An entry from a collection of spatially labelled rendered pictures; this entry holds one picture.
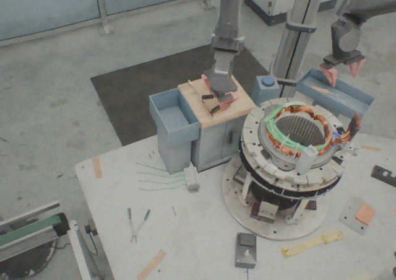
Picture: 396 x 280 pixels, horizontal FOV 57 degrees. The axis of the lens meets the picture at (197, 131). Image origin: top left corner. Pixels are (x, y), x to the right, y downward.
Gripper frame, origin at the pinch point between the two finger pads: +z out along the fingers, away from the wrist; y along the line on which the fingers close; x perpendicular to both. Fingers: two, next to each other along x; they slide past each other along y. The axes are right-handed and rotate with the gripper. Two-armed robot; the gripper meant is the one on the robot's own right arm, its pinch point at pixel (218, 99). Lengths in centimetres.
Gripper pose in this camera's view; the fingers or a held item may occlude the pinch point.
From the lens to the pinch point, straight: 117.3
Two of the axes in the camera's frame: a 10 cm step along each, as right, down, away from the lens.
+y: 4.4, 7.4, -5.1
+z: -0.5, 5.9, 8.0
